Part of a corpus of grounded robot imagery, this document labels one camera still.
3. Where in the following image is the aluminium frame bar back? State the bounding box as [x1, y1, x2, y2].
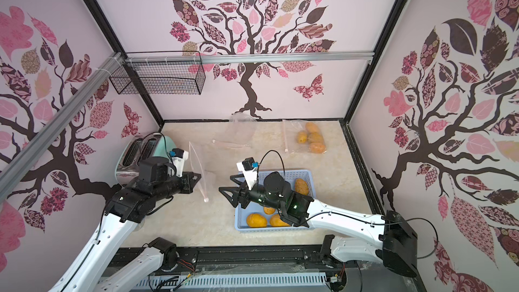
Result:
[125, 51, 374, 64]

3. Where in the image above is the black wire basket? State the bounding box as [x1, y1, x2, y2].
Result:
[109, 50, 206, 95]

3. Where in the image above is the white vent strip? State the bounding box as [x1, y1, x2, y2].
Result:
[92, 272, 329, 292]

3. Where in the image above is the mint green toaster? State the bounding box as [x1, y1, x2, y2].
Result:
[115, 132, 177, 186]

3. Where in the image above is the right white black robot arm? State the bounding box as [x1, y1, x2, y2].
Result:
[218, 171, 419, 278]

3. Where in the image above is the clear zipper bag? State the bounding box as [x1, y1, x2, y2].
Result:
[282, 120, 327, 154]
[189, 141, 216, 204]
[212, 112, 257, 149]

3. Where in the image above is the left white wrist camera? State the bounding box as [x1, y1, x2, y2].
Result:
[168, 148, 189, 178]

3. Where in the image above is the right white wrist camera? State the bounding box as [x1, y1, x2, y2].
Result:
[237, 158, 259, 191]

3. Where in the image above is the aluminium frame bar left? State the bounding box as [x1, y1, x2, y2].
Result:
[1, 52, 124, 201]

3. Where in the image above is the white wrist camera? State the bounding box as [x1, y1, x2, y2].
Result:
[237, 158, 259, 191]
[168, 148, 189, 178]

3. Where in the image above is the aluminium frame bar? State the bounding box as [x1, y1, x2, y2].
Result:
[1, 52, 124, 201]
[125, 51, 374, 64]

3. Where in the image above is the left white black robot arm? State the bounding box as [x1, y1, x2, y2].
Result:
[51, 157, 201, 291]

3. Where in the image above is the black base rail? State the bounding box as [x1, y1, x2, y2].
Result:
[101, 244, 426, 291]

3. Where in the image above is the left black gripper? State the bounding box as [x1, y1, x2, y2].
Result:
[153, 170, 201, 201]

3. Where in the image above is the light blue plastic basket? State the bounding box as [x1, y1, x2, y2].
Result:
[230, 169, 316, 233]

